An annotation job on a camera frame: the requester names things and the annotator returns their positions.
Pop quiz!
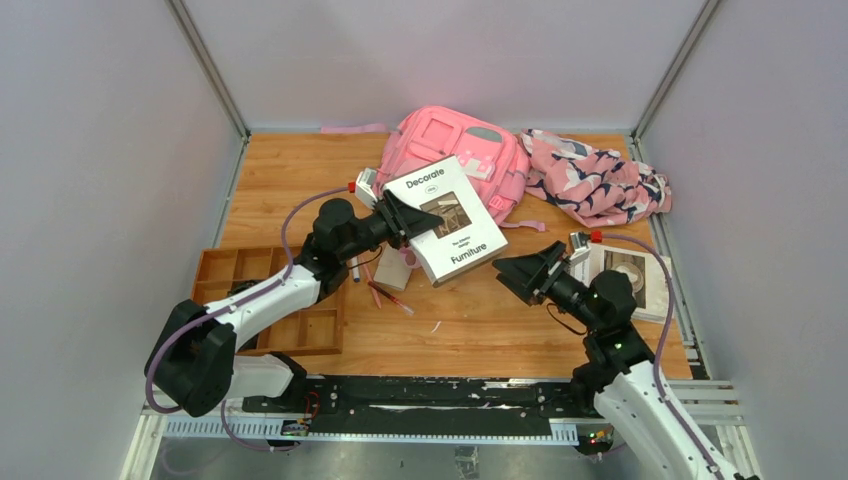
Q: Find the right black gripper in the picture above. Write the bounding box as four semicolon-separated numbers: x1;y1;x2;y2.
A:
492;240;602;331

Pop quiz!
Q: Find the white Decorate Furniture book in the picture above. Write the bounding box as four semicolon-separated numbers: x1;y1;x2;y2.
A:
384;155;508;287

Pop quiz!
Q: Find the pink student backpack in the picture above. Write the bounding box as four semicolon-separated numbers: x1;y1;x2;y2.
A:
372;106;546;232

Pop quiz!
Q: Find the white coffee cover book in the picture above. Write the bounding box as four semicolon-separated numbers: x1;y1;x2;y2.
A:
570;244;670;324

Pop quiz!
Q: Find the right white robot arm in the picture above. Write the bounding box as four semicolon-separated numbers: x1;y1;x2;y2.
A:
493;241;744;479

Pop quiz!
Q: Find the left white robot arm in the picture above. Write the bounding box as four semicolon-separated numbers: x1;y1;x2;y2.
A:
145;190;443;417

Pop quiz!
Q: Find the pink pencil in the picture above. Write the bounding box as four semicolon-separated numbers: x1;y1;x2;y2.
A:
361;262;382;309

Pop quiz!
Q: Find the red pen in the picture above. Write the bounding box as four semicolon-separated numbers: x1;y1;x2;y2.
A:
368;280;415;316

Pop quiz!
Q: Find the pink patterned cloth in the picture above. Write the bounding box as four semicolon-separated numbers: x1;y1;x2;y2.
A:
520;129;672;228

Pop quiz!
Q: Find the wooden compartment tray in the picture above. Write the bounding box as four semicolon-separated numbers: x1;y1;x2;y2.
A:
191;246;348;356

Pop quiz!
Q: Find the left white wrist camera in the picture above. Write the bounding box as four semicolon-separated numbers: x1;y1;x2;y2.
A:
347;168;379;209

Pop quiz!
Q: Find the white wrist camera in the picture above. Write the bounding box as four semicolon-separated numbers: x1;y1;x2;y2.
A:
347;168;379;209
569;231;603;256

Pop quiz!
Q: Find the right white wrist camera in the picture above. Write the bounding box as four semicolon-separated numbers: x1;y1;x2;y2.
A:
569;231;603;256

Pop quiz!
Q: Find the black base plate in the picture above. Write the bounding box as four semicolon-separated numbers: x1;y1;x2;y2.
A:
241;375;612;439

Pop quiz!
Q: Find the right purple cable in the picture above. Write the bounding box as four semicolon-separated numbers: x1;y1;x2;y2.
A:
589;231;730;480

